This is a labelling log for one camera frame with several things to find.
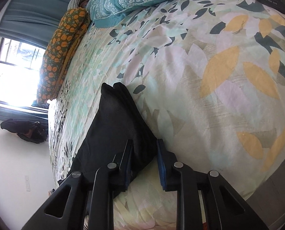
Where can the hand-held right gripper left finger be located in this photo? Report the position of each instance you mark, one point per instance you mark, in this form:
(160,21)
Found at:
(127,172)

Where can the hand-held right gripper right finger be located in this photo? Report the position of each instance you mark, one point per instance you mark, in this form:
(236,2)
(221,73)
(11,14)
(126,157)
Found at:
(162,170)

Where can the black pants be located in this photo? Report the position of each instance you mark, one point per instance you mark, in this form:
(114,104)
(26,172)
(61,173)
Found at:
(113,129)

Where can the bed with floral sheet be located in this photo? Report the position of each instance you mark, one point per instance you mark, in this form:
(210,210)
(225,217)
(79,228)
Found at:
(204,88)

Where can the teal bag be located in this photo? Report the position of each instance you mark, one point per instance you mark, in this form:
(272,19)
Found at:
(40,104)

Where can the hanging dark clothes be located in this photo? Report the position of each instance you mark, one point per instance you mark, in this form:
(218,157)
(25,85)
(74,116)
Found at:
(25,130)

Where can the dark brown bedside furniture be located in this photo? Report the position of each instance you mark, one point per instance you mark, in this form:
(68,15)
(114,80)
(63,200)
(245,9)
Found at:
(281,186)

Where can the dark grey curtain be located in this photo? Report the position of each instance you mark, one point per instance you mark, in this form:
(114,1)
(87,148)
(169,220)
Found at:
(13,113)

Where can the orange floral pillow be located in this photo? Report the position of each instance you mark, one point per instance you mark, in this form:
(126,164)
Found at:
(61,50)

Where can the glass sliding door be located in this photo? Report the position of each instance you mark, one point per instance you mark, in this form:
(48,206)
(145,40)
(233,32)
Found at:
(18,76)

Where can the blue curtain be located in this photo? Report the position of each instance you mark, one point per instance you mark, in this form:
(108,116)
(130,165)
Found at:
(32,4)

